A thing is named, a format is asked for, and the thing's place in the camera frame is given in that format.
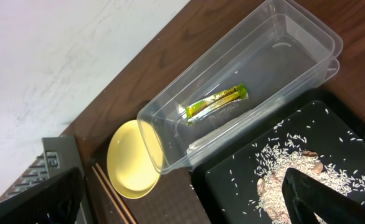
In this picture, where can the brown serving tray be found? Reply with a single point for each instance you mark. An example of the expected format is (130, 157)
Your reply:
(171, 201)

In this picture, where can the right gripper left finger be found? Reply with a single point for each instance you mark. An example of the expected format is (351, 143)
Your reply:
(55, 200)

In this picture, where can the rice food waste pile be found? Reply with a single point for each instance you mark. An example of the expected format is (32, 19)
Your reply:
(309, 168)

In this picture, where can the bamboo chopstick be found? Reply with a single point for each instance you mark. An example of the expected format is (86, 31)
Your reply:
(117, 194)
(109, 196)

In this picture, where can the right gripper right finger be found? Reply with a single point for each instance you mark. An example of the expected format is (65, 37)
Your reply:
(307, 199)

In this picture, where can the grey dishwasher rack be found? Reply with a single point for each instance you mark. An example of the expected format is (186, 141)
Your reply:
(62, 154)

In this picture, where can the yellow green wrapper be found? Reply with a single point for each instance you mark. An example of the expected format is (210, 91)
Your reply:
(204, 107)

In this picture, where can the clear plastic bin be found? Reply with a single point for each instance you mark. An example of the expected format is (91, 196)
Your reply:
(277, 52)

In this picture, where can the yellow plate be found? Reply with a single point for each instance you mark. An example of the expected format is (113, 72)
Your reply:
(134, 159)

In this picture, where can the black waste tray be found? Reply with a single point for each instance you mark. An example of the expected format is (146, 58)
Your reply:
(226, 183)

